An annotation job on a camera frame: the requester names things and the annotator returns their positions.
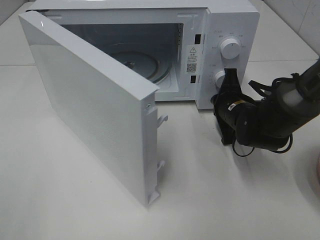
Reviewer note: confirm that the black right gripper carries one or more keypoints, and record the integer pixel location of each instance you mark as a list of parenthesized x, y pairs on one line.
[(224, 102)]

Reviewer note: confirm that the pink plate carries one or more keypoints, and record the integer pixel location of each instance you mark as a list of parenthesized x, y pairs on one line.
[(317, 175)]

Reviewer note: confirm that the white microwave door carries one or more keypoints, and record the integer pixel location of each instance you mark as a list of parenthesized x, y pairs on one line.
[(108, 106)]

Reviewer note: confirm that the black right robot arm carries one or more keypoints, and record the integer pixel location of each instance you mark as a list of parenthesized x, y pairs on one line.
[(286, 105)]

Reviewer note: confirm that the lower white timer knob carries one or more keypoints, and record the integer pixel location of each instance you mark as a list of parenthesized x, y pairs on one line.
[(219, 78)]

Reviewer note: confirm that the upper white power knob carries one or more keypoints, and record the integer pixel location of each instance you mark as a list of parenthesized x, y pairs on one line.
[(230, 48)]

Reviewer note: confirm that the white warning label sticker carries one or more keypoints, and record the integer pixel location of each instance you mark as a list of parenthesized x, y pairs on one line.
[(192, 59)]

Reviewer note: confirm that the white microwave oven body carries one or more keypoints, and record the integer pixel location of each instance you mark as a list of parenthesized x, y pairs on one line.
[(164, 28)]

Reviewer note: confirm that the glass microwave turntable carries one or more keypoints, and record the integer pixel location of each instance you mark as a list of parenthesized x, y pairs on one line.
[(154, 68)]

